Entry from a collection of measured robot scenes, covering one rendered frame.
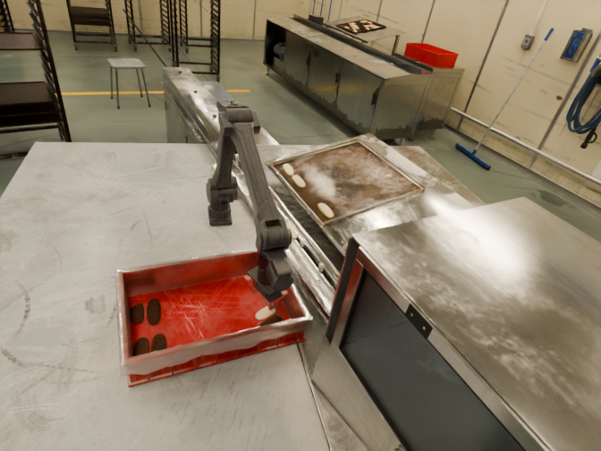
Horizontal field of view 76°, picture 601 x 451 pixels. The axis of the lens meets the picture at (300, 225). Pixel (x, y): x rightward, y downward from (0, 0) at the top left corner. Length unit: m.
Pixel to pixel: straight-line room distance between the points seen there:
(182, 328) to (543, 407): 0.87
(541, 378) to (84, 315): 1.08
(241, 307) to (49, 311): 0.53
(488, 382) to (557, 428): 0.08
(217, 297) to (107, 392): 0.38
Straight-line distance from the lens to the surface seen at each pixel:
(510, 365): 0.62
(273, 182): 1.83
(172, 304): 1.22
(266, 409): 1.03
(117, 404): 1.06
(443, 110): 5.14
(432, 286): 0.67
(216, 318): 1.18
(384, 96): 4.21
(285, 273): 0.96
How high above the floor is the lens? 1.72
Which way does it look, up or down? 35 degrees down
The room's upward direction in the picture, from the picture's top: 9 degrees clockwise
